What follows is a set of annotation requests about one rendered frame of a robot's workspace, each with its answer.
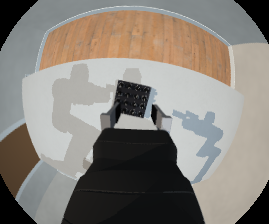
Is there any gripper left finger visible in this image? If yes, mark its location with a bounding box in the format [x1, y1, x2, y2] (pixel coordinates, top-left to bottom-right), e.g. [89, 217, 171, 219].
[100, 103, 121, 132]

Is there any black box with knobs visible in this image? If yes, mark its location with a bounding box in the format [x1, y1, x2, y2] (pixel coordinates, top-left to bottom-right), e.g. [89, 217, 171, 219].
[114, 80, 151, 118]

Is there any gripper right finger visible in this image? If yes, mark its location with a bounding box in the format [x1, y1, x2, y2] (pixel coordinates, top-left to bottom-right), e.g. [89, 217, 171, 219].
[151, 104, 172, 134]

